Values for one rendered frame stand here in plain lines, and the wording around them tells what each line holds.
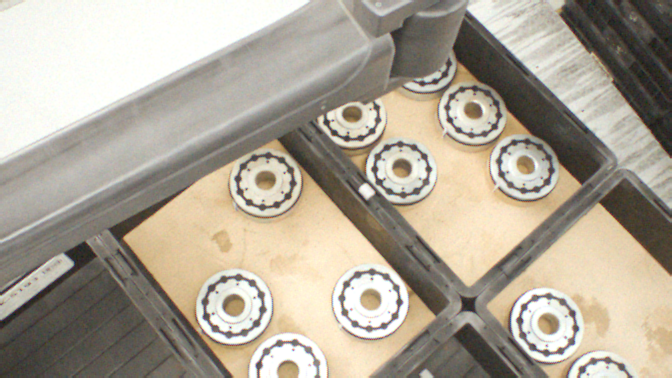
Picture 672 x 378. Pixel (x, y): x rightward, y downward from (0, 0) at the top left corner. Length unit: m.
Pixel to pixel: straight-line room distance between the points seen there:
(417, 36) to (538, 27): 0.98
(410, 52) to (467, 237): 0.64
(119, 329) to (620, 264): 0.71
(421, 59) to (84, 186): 0.22
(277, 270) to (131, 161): 0.65
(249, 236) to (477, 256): 0.32
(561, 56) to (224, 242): 0.70
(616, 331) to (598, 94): 0.46
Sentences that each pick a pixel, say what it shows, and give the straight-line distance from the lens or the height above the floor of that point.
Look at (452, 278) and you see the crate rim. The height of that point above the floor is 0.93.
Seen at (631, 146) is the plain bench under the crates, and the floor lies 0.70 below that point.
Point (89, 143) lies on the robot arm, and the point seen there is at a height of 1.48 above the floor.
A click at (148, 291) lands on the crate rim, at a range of 0.96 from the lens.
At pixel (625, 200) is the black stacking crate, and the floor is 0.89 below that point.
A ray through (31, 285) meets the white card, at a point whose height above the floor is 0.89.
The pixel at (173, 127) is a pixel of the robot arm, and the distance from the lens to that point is 0.42.
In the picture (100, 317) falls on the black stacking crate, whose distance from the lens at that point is 1.07.
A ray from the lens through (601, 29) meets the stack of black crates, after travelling 2.00.
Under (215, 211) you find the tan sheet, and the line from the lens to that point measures 1.08.
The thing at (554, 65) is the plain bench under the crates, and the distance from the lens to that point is 1.39.
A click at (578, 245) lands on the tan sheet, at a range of 1.13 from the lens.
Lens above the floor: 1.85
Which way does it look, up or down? 71 degrees down
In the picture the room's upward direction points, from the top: 8 degrees clockwise
